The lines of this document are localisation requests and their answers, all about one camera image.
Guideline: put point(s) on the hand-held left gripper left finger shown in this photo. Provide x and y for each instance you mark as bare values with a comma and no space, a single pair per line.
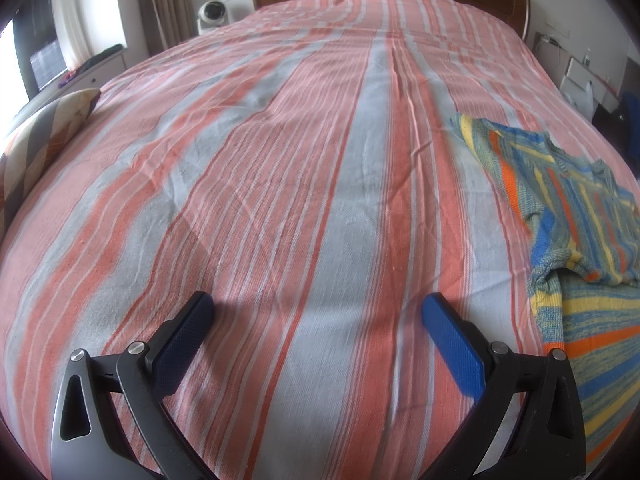
182,340

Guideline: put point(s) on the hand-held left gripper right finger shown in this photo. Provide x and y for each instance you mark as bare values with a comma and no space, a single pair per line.
452,345

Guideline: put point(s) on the striped knit sweater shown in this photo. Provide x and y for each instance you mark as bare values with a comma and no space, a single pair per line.
590,210

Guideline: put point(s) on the dark clothes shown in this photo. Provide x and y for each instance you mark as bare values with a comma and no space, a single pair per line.
100,57

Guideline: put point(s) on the pink striped bed blanket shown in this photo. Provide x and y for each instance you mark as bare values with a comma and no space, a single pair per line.
300,160

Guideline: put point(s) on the striped pillow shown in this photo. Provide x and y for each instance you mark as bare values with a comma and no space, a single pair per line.
45,130

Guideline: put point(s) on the black chair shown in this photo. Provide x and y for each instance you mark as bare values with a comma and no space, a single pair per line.
620,130

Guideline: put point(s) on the white plastic bag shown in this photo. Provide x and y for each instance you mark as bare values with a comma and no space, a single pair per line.
580,100

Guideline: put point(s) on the white window bench cabinet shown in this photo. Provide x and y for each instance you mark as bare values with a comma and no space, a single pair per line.
107,67

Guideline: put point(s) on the white desk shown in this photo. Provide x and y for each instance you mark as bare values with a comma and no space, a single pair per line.
575,72

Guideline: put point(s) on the small clear bottle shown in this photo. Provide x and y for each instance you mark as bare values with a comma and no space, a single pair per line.
588,58

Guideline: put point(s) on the window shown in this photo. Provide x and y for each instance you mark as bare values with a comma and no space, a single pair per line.
40,50

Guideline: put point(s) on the white round fan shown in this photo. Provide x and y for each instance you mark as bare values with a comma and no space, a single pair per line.
212,12

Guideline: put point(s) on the brown curtain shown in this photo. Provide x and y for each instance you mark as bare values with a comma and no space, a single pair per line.
165,0

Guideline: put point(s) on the white sheer curtain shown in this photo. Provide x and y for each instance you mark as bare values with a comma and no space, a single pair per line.
85,10

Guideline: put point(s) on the white wall socket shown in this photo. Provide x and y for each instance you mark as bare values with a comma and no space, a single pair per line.
556,30

